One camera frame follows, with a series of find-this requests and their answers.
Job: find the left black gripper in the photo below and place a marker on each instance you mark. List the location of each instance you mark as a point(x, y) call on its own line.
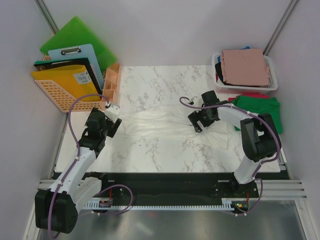
point(112, 127)

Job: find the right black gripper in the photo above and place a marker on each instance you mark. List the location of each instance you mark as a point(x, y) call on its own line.
point(196, 116)

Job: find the white printed t shirt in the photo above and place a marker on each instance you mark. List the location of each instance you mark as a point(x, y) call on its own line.
point(171, 122)

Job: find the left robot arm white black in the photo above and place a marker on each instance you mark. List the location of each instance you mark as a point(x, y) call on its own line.
point(57, 208)

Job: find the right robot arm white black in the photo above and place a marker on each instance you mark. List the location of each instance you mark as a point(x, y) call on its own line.
point(259, 137)

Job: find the red t shirt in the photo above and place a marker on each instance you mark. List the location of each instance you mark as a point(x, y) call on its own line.
point(251, 95)

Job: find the white laundry basket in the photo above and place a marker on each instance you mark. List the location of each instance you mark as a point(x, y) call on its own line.
point(234, 89)

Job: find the orange mesh file holder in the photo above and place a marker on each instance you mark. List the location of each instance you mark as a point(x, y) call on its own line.
point(63, 99)

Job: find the peach compartment organizer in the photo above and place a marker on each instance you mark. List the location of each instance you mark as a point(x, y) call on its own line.
point(112, 83)

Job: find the black garment in basket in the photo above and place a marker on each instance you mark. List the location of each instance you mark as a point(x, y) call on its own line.
point(218, 72)

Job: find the yellow folder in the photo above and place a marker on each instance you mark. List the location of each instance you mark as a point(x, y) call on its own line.
point(75, 79)

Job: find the green t shirt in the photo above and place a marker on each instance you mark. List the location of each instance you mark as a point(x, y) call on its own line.
point(260, 106)

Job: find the pink folded t shirt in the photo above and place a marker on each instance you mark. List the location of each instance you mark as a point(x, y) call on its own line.
point(244, 67)

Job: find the light blue clipboard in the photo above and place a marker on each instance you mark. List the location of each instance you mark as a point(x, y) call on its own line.
point(79, 51)

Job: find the black folder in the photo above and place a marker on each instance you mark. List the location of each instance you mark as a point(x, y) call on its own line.
point(51, 64)

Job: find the green plastic board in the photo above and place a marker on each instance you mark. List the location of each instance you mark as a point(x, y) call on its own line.
point(75, 33)

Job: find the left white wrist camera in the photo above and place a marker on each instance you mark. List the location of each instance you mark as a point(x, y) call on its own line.
point(112, 111)

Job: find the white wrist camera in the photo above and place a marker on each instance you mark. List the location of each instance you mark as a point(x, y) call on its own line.
point(112, 111)
point(192, 100)

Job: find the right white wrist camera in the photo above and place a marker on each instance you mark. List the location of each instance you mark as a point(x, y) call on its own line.
point(192, 100)

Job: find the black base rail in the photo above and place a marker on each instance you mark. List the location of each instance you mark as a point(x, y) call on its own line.
point(172, 188)

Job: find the white cable duct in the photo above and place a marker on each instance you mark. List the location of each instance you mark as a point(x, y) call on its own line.
point(99, 204)

